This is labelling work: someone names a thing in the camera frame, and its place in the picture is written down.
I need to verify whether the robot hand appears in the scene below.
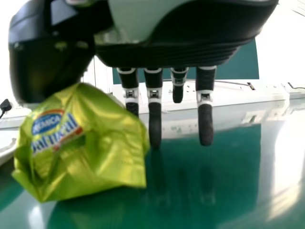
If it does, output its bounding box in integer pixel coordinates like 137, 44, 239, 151
8, 0, 280, 150

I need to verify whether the yellow-green biscuit packet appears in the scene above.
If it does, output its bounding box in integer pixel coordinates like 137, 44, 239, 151
11, 82, 151, 203

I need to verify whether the black mains plug with cable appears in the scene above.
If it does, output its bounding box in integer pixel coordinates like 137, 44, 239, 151
0, 98, 13, 119

